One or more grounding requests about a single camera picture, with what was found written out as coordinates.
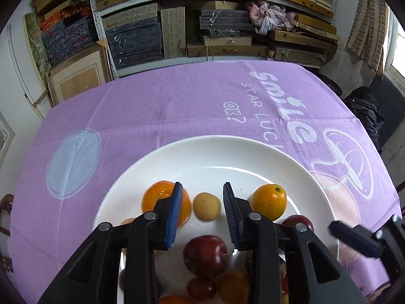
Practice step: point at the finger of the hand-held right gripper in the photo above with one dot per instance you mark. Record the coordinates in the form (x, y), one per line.
(354, 236)

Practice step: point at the black bag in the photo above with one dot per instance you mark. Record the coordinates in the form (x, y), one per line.
(364, 110)

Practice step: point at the large red apple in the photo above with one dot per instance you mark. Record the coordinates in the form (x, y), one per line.
(205, 256)

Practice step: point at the white framed window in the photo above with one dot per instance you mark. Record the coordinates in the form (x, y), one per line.
(398, 44)

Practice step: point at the white board panel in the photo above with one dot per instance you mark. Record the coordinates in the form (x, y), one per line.
(22, 79)

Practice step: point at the brick patterned sheet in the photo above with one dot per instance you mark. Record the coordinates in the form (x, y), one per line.
(368, 25)

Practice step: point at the pile of assorted patterned boxes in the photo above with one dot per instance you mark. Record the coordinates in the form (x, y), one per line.
(68, 34)

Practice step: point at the white metal shelf rack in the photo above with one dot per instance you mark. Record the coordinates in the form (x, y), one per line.
(98, 22)

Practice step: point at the white plate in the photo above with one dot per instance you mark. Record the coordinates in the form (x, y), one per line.
(205, 158)

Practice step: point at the orange tangerine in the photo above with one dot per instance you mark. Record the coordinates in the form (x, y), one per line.
(129, 221)
(158, 199)

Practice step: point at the small red plum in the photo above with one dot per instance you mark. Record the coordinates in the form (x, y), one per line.
(296, 220)

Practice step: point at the stack of dark blue boxes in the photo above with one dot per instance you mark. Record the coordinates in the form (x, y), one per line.
(221, 22)
(133, 44)

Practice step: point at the green marbled board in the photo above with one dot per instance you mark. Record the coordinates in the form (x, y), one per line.
(36, 44)

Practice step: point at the purple printed tablecloth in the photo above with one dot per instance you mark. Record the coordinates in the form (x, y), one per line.
(174, 101)

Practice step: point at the wooden picture frame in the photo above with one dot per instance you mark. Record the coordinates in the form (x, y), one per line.
(76, 79)

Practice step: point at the pink crumpled cloth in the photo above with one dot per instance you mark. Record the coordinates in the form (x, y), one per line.
(269, 17)

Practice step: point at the small tan round fruit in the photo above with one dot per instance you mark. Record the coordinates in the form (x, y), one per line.
(207, 206)

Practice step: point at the small orange fruit bottom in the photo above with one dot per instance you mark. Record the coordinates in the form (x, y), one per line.
(234, 288)

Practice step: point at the orange yellow round fruit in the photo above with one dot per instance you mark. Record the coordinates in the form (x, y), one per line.
(269, 202)
(175, 300)

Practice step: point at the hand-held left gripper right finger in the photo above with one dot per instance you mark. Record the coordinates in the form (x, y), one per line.
(230, 220)

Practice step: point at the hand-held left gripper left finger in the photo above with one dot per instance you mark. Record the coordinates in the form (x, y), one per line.
(174, 218)

